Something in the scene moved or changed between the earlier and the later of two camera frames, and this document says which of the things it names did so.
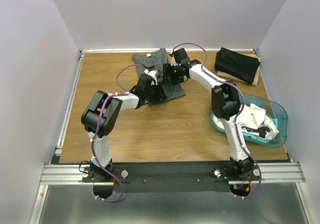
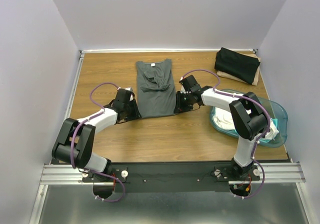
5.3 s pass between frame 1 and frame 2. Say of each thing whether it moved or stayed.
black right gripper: moved
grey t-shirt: moved
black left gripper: moved
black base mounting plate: stayed
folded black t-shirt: stayed
